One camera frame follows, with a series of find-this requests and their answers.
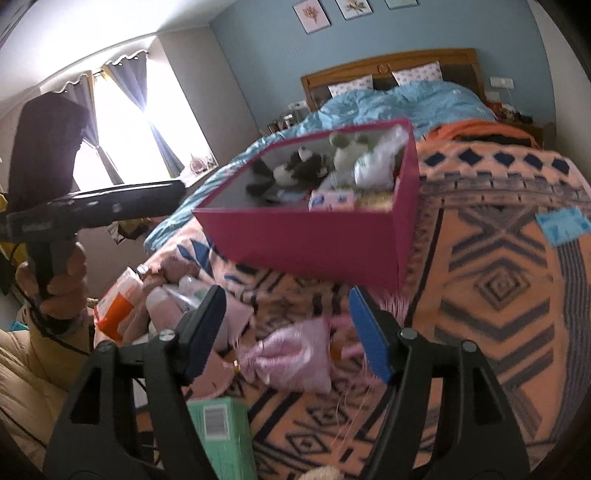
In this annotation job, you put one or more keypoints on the person's left forearm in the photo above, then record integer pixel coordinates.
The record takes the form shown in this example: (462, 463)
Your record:
(27, 369)

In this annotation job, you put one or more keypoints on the wooden headboard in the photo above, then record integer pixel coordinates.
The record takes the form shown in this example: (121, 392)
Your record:
(461, 60)

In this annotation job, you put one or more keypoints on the white bottle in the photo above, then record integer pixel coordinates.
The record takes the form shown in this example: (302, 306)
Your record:
(189, 286)

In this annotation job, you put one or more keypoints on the grey and white plush toy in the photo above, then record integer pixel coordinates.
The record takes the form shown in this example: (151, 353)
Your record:
(346, 154)

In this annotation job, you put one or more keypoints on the orange patterned blanket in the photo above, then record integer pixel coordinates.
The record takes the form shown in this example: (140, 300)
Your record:
(485, 277)

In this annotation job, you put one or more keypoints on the cluttered bedside table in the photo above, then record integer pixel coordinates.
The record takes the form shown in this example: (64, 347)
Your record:
(286, 120)

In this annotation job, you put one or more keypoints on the white patterned pillow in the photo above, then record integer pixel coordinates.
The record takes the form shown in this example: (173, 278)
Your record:
(418, 73)
(351, 86)

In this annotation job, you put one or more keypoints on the clear plastic bag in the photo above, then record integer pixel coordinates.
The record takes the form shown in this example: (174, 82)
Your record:
(378, 161)

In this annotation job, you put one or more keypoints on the flat pink box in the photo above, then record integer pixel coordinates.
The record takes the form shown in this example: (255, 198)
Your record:
(238, 318)

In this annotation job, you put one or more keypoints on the blue curtain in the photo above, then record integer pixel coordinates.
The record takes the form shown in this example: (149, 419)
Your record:
(161, 143)
(87, 124)

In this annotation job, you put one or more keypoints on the blue blanket label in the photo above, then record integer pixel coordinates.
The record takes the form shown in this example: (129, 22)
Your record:
(561, 226)

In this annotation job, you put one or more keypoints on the black and white plush toy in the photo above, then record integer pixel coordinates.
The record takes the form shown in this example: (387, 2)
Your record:
(295, 170)

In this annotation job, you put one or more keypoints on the magenta cardboard box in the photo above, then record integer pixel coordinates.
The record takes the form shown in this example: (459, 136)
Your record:
(300, 240)

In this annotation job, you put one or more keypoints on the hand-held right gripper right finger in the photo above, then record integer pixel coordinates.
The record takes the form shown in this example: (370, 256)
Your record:
(369, 332)

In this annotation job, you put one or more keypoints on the orange and white box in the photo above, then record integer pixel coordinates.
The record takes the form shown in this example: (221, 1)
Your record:
(115, 309)

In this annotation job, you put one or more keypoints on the pink satin tasselled pouch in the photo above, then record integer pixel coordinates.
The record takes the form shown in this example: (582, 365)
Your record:
(295, 350)

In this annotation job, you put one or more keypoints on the yellow packet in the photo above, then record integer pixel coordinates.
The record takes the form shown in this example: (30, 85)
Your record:
(376, 201)

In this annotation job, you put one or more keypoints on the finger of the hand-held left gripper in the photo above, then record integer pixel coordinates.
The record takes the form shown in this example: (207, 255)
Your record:
(147, 198)

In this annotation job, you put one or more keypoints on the floral pocket tissue pack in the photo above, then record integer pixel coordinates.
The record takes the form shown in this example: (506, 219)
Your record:
(330, 201)

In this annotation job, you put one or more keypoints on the white wall socket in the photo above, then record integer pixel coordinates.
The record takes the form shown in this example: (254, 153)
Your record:
(502, 82)

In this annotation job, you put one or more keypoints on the framed wall picture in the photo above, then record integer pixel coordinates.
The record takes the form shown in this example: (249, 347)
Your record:
(354, 8)
(311, 14)
(401, 3)

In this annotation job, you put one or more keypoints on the green cardboard box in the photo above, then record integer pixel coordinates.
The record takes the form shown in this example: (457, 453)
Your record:
(226, 438)

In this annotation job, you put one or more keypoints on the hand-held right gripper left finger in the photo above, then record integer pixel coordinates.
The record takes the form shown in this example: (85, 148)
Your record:
(207, 332)

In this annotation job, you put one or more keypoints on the wooden nightstand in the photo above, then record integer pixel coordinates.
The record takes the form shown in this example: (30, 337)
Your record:
(521, 124)

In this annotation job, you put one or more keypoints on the pink knitted toy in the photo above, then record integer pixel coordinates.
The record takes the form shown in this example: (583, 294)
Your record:
(180, 267)

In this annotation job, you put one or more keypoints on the pink bottle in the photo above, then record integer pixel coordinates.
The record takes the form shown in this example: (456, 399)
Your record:
(164, 309)

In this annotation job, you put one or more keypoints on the person's left hand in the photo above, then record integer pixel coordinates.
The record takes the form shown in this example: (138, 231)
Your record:
(69, 295)

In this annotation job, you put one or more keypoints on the blue duvet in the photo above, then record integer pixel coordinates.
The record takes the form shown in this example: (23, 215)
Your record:
(369, 106)

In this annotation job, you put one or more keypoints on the pink windowsill ornament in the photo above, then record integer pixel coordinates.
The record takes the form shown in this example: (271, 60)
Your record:
(202, 165)

